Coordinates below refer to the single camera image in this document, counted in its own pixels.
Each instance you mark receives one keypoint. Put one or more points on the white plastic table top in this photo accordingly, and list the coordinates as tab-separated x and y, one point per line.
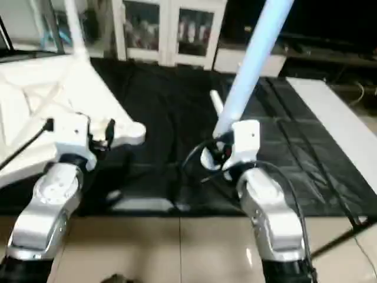
35	94

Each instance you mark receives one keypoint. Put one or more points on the white plastic table leg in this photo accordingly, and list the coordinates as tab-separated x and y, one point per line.
216	101
253	53
75	29

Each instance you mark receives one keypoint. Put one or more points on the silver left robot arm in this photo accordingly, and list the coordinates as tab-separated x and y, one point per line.
47	206

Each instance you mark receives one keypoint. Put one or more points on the black table mat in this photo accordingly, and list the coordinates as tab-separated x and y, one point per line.
165	118

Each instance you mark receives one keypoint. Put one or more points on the white drawer unit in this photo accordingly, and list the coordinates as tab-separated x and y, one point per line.
235	62

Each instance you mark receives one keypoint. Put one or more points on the white glass door cabinet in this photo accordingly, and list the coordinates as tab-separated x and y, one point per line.
171	29

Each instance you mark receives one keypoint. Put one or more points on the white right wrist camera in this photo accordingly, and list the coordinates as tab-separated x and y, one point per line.
244	144

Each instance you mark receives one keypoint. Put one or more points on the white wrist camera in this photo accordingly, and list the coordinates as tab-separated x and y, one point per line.
244	144
73	135

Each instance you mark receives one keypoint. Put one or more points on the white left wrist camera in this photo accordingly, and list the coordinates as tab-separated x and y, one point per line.
73	135

